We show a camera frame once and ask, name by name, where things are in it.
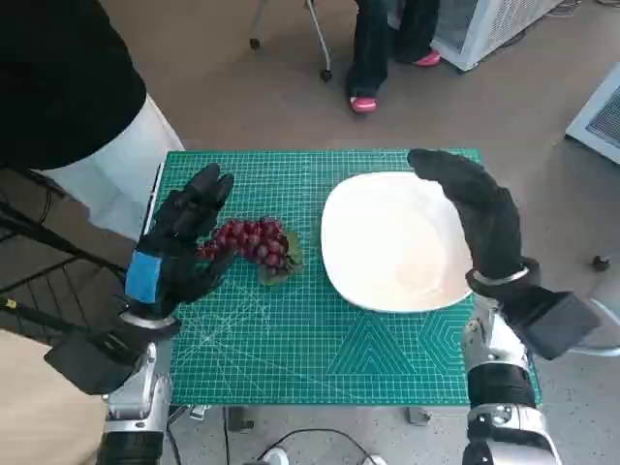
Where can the red toy grape bunch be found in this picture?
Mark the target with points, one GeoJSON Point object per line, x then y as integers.
{"type": "Point", "coordinates": [257, 242]}

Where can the white round plug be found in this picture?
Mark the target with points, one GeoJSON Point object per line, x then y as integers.
{"type": "Point", "coordinates": [376, 459]}
{"type": "Point", "coordinates": [276, 456]}

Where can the black caster wheel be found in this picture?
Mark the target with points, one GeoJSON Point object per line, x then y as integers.
{"type": "Point", "coordinates": [601, 262]}

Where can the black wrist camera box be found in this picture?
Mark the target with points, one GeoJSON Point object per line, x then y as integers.
{"type": "Point", "coordinates": [562, 324]}
{"type": "Point", "coordinates": [92, 368]}

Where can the white appliance with grille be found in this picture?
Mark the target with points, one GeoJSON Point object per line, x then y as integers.
{"type": "Point", "coordinates": [600, 121]}

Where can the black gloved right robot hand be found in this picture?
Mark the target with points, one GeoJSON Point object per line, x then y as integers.
{"type": "Point", "coordinates": [489, 218]}

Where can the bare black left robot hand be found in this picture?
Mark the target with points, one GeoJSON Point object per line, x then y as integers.
{"type": "Point", "coordinates": [179, 242]}

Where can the black metal rack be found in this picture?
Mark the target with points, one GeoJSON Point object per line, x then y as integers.
{"type": "Point", "coordinates": [29, 312]}

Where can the green cutting mat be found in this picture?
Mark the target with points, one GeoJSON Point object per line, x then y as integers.
{"type": "Point", "coordinates": [290, 329]}

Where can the grey chair base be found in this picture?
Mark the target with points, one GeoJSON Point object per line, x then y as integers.
{"type": "Point", "coordinates": [611, 305]}

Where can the white square plate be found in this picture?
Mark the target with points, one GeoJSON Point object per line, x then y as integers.
{"type": "Point", "coordinates": [387, 242]}

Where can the large white vented appliance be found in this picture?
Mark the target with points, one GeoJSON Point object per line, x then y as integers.
{"type": "Point", "coordinates": [484, 29]}

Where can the grey chair with casters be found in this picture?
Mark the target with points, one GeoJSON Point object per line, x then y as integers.
{"type": "Point", "coordinates": [321, 39]}

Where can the light wooden desk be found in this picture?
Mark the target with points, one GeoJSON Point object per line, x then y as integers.
{"type": "Point", "coordinates": [39, 412]}

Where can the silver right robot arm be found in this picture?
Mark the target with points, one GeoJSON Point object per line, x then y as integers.
{"type": "Point", "coordinates": [494, 349]}

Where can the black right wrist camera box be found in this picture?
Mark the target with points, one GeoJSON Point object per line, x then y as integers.
{"type": "Point", "coordinates": [562, 324]}

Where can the person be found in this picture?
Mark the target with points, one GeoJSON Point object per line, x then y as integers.
{"type": "Point", "coordinates": [58, 72]}
{"type": "Point", "coordinates": [370, 48]}

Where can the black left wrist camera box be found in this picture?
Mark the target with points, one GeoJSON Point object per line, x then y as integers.
{"type": "Point", "coordinates": [92, 368]}

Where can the grey metal table bracket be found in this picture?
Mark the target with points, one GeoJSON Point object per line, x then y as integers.
{"type": "Point", "coordinates": [197, 412]}
{"type": "Point", "coordinates": [419, 415]}
{"type": "Point", "coordinates": [240, 419]}

